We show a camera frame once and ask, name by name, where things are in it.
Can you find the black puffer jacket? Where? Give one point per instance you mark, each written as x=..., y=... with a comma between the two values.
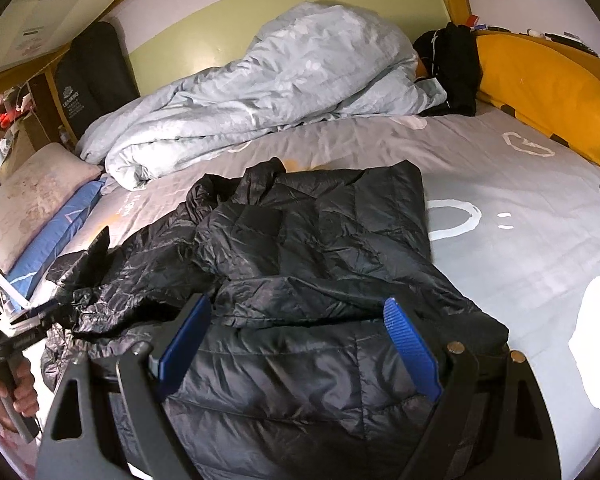
x=297, y=377

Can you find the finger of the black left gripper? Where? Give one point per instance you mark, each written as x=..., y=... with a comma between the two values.
x=87, y=259

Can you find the yellow headboard cushion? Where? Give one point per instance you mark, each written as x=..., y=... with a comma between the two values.
x=552, y=88

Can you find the cluttered wooden shelf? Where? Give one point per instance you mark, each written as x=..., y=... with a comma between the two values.
x=21, y=131

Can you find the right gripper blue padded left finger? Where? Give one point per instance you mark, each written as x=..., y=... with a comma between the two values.
x=177, y=343

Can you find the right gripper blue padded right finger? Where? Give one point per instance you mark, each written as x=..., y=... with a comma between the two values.
x=413, y=350

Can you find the light grey crumpled duvet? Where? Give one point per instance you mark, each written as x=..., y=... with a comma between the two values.
x=314, y=62

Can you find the black bag by headboard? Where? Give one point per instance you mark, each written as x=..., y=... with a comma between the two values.
x=451, y=56

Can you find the blue pillow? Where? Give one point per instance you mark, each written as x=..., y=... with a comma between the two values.
x=31, y=266

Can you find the black folded mat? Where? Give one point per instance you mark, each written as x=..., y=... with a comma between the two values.
x=93, y=78

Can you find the beige pillow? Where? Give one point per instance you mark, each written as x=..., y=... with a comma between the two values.
x=34, y=194

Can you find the grey heart-print bed sheet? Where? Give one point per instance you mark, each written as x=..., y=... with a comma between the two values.
x=515, y=219

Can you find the person's left hand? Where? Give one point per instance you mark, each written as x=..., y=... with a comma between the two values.
x=24, y=397

